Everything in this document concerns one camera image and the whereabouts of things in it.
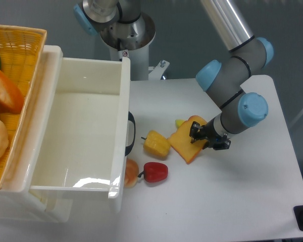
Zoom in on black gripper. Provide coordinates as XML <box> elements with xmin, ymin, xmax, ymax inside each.
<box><xmin>189</xmin><ymin>121</ymin><xmax>231</xmax><ymax>150</ymax></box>

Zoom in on yellow toy banana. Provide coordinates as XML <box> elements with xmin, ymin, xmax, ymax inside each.
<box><xmin>175</xmin><ymin>119</ymin><xmax>185</xmax><ymax>129</ymax></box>

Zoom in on yellow toy bell pepper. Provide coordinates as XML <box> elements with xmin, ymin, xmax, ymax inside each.
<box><xmin>142</xmin><ymin>130</ymin><xmax>171</xmax><ymax>159</ymax></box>

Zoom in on toy peach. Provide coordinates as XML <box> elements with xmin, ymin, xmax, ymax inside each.
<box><xmin>124</xmin><ymin>159</ymin><xmax>139</xmax><ymax>188</ymax></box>

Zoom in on white metal bracket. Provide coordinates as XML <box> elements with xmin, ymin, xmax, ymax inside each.
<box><xmin>148</xmin><ymin>60</ymin><xmax>170</xmax><ymax>81</ymax></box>

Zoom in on black drawer handle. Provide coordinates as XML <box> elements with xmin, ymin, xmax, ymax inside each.
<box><xmin>125</xmin><ymin>111</ymin><xmax>136</xmax><ymax>156</ymax></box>

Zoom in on orange toy bread loaf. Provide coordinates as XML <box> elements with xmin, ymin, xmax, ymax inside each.
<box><xmin>0</xmin><ymin>70</ymin><xmax>25</xmax><ymax>114</ymax></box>

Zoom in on red toy bell pepper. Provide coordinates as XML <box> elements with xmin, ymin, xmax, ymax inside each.
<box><xmin>137</xmin><ymin>162</ymin><xmax>169</xmax><ymax>183</ymax></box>

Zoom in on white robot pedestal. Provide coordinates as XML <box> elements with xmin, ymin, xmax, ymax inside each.
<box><xmin>108</xmin><ymin>12</ymin><xmax>157</xmax><ymax>81</ymax></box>

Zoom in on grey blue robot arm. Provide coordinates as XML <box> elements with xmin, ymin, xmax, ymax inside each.
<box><xmin>73</xmin><ymin>1</ymin><xmax>274</xmax><ymax>150</ymax></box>

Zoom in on toy bread slice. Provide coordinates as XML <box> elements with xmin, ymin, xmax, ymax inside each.
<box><xmin>167</xmin><ymin>115</ymin><xmax>208</xmax><ymax>164</ymax></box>

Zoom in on white plastic drawer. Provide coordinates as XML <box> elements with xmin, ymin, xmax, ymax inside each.
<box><xmin>30</xmin><ymin>57</ymin><xmax>130</xmax><ymax>213</ymax></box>

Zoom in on yellow woven basket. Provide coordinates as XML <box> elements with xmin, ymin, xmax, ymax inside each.
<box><xmin>0</xmin><ymin>25</ymin><xmax>47</xmax><ymax>189</ymax></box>

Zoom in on white drawer cabinet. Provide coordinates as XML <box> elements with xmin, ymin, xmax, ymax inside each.
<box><xmin>0</xmin><ymin>45</ymin><xmax>72</xmax><ymax>222</ymax></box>

